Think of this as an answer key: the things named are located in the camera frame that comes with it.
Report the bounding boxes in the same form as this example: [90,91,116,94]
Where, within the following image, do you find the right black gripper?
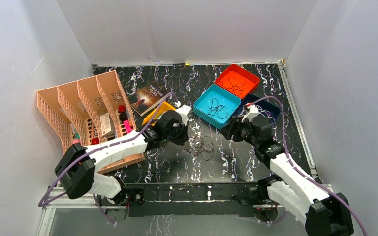
[219,116,259,147]

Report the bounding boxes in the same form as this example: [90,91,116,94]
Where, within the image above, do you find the white cable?
[257,109,276,121]

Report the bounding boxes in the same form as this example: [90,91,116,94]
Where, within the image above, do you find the dark thin cables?
[182,134,216,162]

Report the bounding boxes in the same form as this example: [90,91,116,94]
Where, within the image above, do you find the brown cable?
[223,75,250,98]

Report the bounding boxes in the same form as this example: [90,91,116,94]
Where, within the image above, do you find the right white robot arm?
[223,115,354,236]

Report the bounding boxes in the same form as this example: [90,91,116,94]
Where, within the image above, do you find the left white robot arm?
[55,105,191,205]

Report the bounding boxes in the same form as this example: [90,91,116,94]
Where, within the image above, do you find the yellow plastic bin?
[141,101,177,126]

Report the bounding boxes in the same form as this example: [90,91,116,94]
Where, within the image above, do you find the navy square tray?
[233,94,280,124]

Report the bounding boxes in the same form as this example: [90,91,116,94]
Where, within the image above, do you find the dark paperback book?
[128,81,170,117]

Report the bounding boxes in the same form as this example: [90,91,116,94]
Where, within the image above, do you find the teal square tray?
[193,85,242,129]

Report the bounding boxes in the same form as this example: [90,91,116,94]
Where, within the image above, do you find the red black stamp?
[118,105,128,121]

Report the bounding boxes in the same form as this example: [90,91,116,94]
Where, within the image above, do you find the orange square tray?
[214,64,260,100]

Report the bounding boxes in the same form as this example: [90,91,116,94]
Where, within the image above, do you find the white box in organizer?
[100,113,115,137]

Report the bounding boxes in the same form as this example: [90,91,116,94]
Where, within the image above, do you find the peach plastic file organizer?
[36,69,145,174]

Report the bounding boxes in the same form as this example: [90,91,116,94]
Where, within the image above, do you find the pink tape roll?
[71,138,81,145]

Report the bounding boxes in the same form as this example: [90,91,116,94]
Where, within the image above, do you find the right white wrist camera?
[241,103,259,123]

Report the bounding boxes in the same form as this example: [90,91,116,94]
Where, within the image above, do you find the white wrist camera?
[241,103,259,123]
[175,104,192,126]

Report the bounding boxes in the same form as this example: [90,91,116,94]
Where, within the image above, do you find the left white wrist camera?
[175,104,192,126]

